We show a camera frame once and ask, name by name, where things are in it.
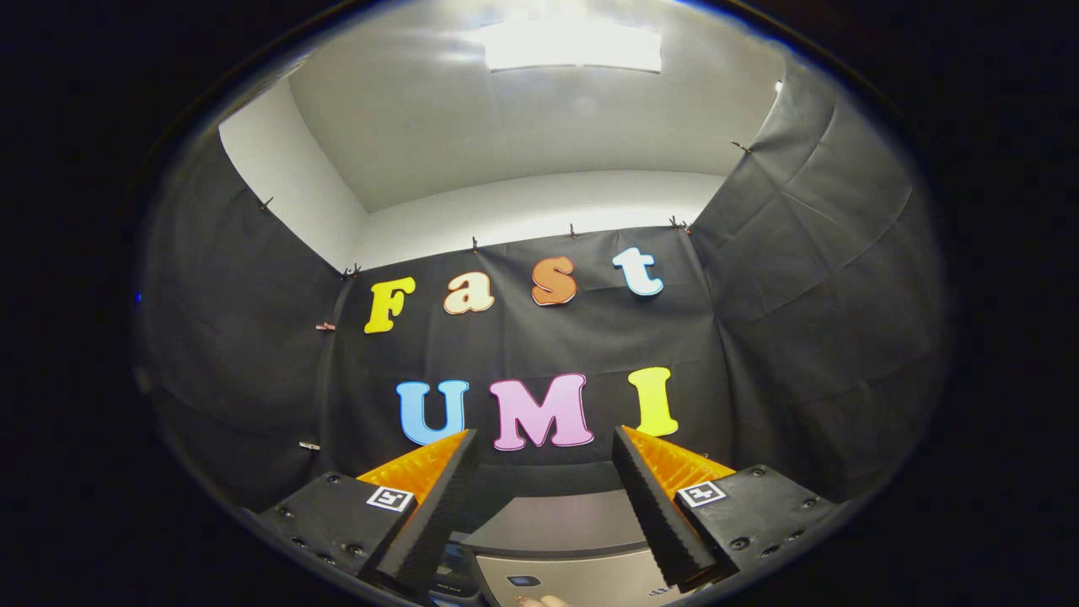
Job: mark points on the grey metal appliance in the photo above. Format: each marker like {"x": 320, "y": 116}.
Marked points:
{"x": 556, "y": 523}

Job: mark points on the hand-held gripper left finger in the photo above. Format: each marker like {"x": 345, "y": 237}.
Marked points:
{"x": 438, "y": 514}

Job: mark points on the washing machine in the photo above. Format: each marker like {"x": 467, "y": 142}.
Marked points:
{"x": 451, "y": 592}

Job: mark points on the large rectangular ceiling light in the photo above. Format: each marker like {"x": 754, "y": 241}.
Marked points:
{"x": 573, "y": 44}

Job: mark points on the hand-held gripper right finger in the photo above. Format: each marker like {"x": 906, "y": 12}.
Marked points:
{"x": 653, "y": 514}

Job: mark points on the black backdrop cloth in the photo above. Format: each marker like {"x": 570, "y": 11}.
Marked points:
{"x": 548, "y": 337}

